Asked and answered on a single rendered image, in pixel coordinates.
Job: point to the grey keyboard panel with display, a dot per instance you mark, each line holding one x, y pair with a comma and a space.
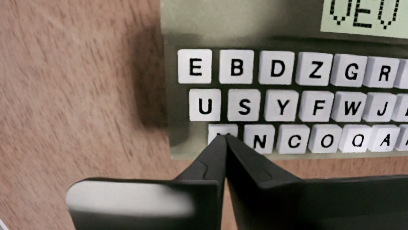
292, 79

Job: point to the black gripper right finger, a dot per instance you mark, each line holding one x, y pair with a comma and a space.
260, 204

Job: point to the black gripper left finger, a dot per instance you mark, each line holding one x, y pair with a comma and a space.
193, 200

